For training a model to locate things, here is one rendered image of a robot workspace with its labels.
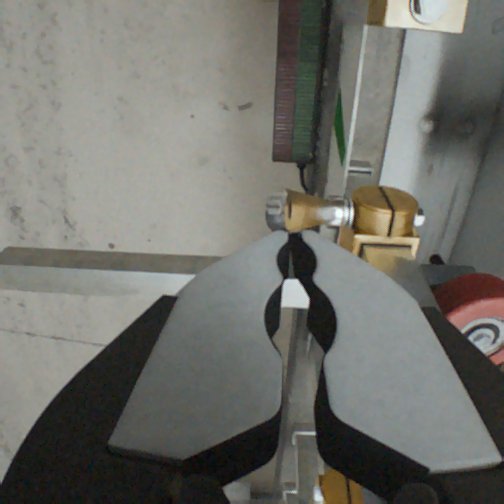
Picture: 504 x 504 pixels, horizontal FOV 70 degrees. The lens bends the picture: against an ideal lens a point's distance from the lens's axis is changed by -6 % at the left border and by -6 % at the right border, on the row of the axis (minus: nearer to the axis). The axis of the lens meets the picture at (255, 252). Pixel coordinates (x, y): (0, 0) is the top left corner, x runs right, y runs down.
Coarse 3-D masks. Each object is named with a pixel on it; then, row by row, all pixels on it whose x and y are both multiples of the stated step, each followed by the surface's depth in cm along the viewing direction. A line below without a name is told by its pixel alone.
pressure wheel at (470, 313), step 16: (432, 256) 36; (448, 288) 28; (464, 288) 27; (480, 288) 27; (496, 288) 26; (448, 304) 27; (464, 304) 26; (480, 304) 26; (496, 304) 26; (464, 320) 26; (480, 320) 27; (496, 320) 27; (480, 336) 27; (496, 336) 28; (496, 352) 28
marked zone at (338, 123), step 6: (336, 108) 37; (336, 114) 37; (342, 114) 34; (336, 120) 37; (342, 120) 33; (336, 126) 36; (342, 126) 33; (336, 132) 36; (342, 132) 33; (336, 138) 36; (342, 138) 33; (342, 144) 33; (342, 150) 33; (342, 156) 33; (342, 162) 33
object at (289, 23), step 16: (288, 0) 33; (288, 16) 34; (288, 32) 35; (288, 48) 36; (288, 64) 36; (288, 80) 37; (288, 96) 38; (288, 112) 39; (288, 128) 40; (288, 144) 41
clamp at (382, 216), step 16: (368, 192) 29; (384, 192) 29; (400, 192) 29; (368, 208) 27; (384, 208) 27; (400, 208) 27; (416, 208) 27; (352, 224) 29; (368, 224) 27; (384, 224) 27; (400, 224) 27; (416, 224) 29; (352, 240) 28; (368, 240) 27; (384, 240) 27; (400, 240) 27; (416, 240) 27
